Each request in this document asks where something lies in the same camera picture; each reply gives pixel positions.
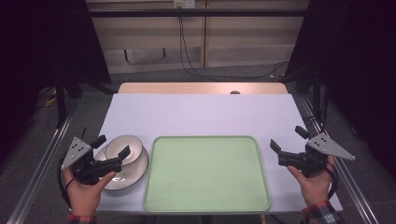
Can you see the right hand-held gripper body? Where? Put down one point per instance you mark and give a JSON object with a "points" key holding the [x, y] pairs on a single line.
{"points": [[314, 155]]}

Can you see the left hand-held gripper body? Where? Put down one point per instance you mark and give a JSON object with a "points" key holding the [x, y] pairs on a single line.
{"points": [[81, 158]]}

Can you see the white bowl with dark rim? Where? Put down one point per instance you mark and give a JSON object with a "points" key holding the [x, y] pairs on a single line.
{"points": [[116, 149]]}

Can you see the white plate with dark rim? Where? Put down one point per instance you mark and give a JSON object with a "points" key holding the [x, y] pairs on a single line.
{"points": [[132, 174]]}

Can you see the green plastic tray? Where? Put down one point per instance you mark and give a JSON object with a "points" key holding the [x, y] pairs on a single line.
{"points": [[207, 174]]}

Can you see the person's right hand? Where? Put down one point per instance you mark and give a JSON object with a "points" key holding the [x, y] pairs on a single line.
{"points": [[313, 185]]}

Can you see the person's left hand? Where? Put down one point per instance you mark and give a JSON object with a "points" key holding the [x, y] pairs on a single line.
{"points": [[83, 194]]}

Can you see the black metal stand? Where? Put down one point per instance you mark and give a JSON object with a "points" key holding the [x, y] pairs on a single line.
{"points": [[60, 99]]}

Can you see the person's right plaid sleeve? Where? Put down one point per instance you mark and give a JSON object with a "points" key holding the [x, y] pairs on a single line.
{"points": [[320, 214]]}

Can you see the person's plaid sleeve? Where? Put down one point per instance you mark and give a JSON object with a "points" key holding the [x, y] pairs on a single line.
{"points": [[320, 214], [81, 219]]}

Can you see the person's left plaid sleeve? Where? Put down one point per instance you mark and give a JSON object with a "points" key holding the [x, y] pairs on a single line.
{"points": [[81, 219]]}

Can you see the white table mat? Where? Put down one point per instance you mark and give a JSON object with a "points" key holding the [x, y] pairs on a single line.
{"points": [[202, 115]]}

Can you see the dark curtain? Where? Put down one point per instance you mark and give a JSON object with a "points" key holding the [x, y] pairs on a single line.
{"points": [[351, 68], [40, 62]]}

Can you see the black horizontal bar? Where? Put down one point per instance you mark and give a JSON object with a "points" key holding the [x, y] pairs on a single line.
{"points": [[199, 13]]}

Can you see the aluminium floor rail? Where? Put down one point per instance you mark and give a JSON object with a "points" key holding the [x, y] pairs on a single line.
{"points": [[40, 161], [342, 161]]}

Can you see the white wall socket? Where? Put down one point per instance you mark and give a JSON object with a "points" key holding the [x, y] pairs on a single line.
{"points": [[184, 3]]}

